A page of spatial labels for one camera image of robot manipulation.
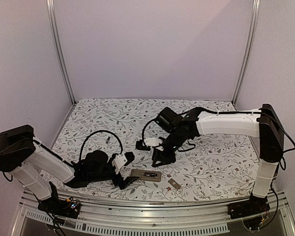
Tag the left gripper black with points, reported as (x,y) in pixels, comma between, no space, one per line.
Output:
(125,183)

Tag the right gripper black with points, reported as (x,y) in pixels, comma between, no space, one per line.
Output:
(167,159)

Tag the white remote control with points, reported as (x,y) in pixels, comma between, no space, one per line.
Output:
(141,174)

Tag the remote battery cover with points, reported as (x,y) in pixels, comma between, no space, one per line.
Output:
(174,184)

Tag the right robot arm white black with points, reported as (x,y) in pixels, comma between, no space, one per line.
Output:
(261,123)

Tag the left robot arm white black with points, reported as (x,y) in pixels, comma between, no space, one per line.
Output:
(22,154)

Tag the floral patterned table mat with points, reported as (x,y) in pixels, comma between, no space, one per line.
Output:
(208,168)

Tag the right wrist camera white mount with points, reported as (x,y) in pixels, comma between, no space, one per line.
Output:
(149,143)

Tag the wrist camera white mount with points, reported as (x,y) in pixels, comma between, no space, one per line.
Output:
(119,161)
(149,143)

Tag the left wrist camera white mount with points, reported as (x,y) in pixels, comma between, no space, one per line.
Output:
(119,161)

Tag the aluminium front rail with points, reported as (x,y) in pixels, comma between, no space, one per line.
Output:
(100,216)

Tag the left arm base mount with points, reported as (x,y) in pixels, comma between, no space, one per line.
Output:
(69,208)

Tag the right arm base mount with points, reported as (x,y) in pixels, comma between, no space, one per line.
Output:
(252,206)

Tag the right aluminium frame post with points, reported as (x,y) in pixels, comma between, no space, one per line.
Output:
(248,49)

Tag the aluminium frame post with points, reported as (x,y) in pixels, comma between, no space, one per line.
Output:
(248,49)
(58,49)

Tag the left aluminium frame post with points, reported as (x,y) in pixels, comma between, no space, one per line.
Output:
(58,49)

